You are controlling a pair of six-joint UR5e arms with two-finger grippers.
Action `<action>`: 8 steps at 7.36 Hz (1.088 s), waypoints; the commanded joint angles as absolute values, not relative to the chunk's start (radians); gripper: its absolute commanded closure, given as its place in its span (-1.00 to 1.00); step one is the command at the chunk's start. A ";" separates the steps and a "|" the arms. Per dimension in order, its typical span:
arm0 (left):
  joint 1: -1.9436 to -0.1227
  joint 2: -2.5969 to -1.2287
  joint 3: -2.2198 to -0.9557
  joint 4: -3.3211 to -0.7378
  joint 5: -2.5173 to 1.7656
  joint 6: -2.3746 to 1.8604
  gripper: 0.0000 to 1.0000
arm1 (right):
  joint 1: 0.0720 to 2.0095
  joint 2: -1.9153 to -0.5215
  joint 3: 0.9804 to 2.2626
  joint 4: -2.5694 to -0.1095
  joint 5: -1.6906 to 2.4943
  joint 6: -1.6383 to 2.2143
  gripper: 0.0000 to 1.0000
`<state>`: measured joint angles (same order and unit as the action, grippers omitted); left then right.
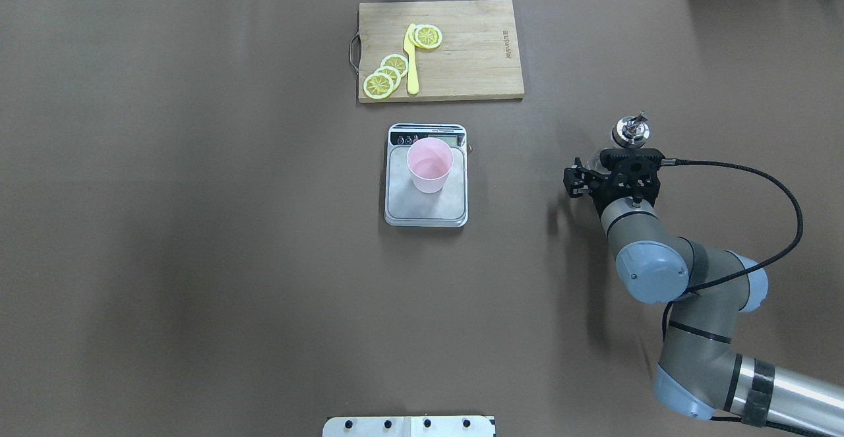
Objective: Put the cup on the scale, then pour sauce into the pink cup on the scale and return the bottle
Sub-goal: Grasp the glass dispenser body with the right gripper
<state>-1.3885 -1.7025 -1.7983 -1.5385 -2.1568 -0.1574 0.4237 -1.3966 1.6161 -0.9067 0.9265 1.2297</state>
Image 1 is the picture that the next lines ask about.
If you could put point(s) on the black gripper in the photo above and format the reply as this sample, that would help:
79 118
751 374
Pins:
577 182

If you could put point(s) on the glass sauce bottle metal spout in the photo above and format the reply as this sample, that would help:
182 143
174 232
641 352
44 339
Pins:
631 132

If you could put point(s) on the pink plastic cup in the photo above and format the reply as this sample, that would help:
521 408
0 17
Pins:
430 161

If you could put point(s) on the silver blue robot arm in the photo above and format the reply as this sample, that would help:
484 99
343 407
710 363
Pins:
704 291

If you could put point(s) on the silver digital kitchen scale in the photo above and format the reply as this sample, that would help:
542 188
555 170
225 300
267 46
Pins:
404 205

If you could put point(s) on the wooden cutting board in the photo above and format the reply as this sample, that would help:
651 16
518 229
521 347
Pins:
478 58

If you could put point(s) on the yellow plastic knife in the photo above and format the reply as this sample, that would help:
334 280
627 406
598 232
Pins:
412 79

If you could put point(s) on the lemon slice at knife tip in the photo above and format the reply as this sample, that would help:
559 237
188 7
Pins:
426 36

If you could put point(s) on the middle lemon slice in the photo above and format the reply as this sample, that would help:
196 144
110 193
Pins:
392 73

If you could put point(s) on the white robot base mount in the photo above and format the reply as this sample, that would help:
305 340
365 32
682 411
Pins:
421 425

